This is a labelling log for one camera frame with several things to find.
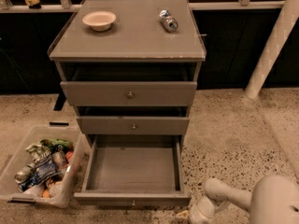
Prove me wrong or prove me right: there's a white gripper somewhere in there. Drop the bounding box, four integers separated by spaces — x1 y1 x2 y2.
175 195 229 224

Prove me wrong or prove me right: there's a grey bottom drawer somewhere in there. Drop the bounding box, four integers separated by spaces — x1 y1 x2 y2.
74 135 191 208

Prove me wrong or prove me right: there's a grey drawer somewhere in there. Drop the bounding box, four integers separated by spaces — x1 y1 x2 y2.
77 116 189 135
74 135 191 208
61 81 197 106

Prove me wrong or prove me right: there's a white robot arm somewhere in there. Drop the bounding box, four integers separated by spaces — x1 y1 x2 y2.
176 175 299 224

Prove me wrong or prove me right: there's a grey middle drawer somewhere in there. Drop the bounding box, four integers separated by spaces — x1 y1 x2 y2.
77 116 189 135

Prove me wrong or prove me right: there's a grey top drawer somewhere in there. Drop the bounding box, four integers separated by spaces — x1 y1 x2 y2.
61 81 197 106

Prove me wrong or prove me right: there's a grey drawer cabinet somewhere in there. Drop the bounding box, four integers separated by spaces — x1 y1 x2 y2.
47 0 207 147

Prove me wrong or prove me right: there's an orange fruit in bin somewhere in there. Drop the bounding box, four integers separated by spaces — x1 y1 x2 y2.
42 189 50 198

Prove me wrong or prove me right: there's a green snack bag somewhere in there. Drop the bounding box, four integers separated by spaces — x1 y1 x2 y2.
41 138 74 152

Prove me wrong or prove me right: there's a blue white snack bag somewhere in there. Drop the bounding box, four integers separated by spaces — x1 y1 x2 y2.
26 144 57 184

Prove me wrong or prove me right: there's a clear plastic bin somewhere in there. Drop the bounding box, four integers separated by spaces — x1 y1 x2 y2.
0 126 84 208

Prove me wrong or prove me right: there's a silver can in bin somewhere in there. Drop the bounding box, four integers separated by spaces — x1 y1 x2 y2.
14 163 35 183

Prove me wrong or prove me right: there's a crushed silver soda can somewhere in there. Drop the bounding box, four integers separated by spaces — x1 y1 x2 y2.
159 9 178 33

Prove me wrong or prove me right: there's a beige bowl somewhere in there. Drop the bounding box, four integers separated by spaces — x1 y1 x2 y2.
82 11 116 32

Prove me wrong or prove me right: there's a white diagonal pipe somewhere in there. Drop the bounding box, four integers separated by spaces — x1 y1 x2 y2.
245 0 299 99

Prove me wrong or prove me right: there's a small yellow toy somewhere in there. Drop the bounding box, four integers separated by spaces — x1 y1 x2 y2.
25 0 41 8

